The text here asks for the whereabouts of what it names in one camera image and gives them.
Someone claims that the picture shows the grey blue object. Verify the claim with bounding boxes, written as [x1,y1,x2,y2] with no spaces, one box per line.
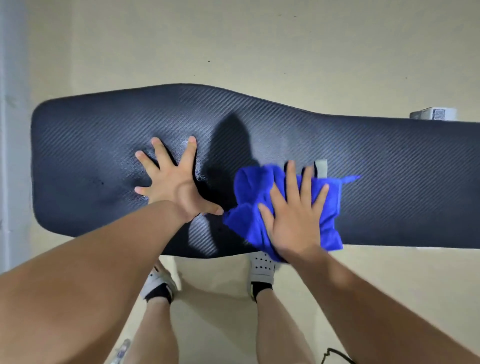
[109,338,133,364]

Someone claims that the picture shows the person's right forearm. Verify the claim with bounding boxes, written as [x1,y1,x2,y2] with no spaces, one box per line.
[281,245,480,364]

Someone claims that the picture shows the person's right black sock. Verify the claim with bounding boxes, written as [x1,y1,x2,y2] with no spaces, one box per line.
[251,282,273,302]

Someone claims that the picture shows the black cable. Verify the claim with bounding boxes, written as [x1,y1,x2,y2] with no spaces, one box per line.
[320,347,356,364]

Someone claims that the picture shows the person's right white shoe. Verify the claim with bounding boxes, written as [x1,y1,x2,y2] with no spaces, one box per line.
[247,251,279,298]

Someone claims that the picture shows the person's left hand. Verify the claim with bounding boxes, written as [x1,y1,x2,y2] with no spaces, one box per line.
[134,136,225,223]

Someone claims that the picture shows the white box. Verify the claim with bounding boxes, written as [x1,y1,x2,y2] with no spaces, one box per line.
[409,107,459,121]

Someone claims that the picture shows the person's left white shoe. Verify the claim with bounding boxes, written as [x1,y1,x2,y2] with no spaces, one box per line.
[140,260,179,301]

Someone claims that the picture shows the person's leg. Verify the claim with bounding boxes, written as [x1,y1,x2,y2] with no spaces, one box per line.
[255,289,316,364]
[123,297,179,364]

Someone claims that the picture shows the person's left leg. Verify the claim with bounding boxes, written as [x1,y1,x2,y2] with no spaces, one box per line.
[123,297,179,364]

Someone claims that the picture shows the person's black sock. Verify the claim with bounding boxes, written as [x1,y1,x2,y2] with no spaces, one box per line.
[144,284,173,305]
[251,282,273,302]

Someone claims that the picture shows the person's white shoe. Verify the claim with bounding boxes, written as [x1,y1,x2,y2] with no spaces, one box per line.
[140,260,179,301]
[247,251,279,298]

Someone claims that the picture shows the black textured bench pad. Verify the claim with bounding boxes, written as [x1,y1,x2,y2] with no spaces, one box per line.
[31,83,480,259]

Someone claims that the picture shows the person's left forearm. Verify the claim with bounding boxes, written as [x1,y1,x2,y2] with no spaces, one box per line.
[0,200,188,364]

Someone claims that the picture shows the person's right leg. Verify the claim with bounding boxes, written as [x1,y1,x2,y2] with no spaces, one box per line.
[255,289,316,364]

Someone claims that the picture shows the person's left black sock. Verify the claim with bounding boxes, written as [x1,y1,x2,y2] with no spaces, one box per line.
[144,284,173,305]

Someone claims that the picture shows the person's right hand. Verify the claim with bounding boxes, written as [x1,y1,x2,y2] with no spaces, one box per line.
[258,160,331,263]

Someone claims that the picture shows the blue microfibre cloth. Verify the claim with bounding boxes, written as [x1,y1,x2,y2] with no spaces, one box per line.
[223,164,361,263]

